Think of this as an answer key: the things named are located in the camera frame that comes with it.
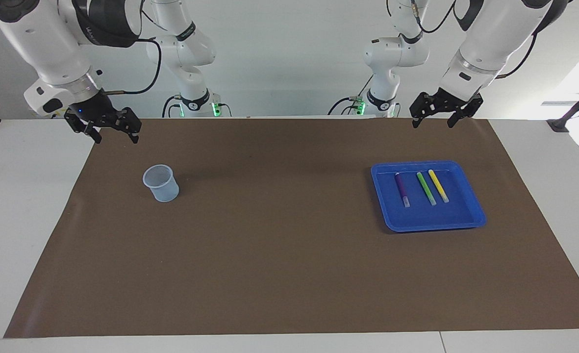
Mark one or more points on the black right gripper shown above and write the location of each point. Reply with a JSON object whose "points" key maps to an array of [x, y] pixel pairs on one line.
{"points": [[93, 108]]}

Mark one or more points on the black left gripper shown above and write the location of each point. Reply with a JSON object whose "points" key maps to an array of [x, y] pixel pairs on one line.
{"points": [[451, 100]]}

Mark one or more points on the yellow marker pen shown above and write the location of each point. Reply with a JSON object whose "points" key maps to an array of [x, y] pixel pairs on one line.
{"points": [[438, 186]]}

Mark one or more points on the green marker pen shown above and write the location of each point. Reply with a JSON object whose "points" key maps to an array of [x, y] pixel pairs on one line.
{"points": [[426, 188]]}

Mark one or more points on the purple marker pen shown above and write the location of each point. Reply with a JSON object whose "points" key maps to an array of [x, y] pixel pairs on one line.
{"points": [[401, 189]]}

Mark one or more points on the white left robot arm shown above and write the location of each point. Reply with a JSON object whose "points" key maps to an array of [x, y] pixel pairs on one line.
{"points": [[490, 34]]}

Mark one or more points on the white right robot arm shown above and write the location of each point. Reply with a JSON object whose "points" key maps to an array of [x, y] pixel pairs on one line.
{"points": [[39, 39]]}

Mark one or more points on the translucent plastic cup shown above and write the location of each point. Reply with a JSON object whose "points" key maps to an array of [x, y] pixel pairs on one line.
{"points": [[162, 189]]}

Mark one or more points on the blue plastic tray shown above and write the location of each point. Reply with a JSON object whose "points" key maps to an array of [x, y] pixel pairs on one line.
{"points": [[446, 215]]}

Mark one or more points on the black pole with clamp base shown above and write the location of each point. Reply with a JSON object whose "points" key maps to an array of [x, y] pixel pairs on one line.
{"points": [[576, 105]]}

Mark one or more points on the brown table mat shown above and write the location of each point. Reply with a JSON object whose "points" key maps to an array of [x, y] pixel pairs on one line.
{"points": [[279, 255]]}

